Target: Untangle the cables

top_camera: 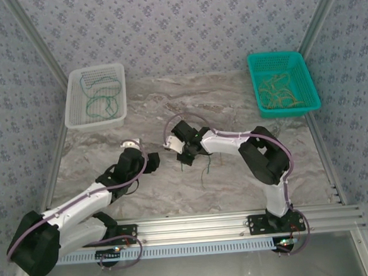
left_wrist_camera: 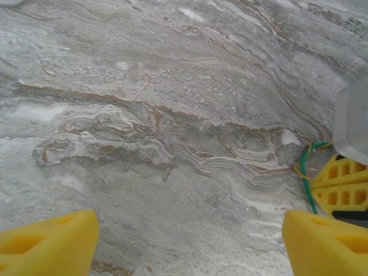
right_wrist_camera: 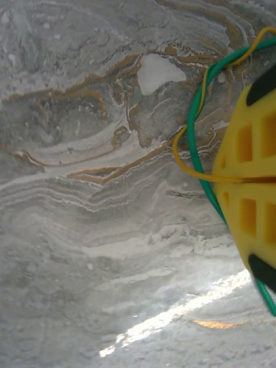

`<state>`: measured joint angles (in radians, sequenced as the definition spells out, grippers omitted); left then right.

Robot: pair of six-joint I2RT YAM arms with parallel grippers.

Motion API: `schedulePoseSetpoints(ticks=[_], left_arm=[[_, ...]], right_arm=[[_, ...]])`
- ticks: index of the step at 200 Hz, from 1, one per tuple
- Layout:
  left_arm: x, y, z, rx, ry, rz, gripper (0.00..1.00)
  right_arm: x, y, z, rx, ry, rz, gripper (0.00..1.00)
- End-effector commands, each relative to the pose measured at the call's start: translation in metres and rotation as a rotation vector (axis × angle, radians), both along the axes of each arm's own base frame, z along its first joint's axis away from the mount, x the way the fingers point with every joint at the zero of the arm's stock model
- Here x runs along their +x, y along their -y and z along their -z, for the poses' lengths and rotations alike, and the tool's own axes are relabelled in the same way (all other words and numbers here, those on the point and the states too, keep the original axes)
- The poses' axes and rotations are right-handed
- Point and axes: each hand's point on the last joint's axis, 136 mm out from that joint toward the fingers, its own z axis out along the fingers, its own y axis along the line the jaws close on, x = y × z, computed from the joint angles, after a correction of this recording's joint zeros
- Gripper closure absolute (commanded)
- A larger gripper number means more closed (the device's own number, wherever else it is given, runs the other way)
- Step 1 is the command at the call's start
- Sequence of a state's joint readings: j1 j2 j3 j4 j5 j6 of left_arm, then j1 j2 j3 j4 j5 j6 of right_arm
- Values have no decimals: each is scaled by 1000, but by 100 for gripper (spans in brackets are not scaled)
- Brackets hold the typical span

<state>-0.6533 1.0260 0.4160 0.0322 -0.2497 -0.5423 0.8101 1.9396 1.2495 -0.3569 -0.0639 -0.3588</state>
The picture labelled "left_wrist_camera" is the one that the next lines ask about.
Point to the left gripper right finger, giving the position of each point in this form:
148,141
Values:
322,253

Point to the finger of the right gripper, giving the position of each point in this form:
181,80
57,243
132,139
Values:
345,172
322,198

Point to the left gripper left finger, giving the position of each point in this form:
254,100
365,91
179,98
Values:
43,253

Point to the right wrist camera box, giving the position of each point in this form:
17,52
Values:
353,129

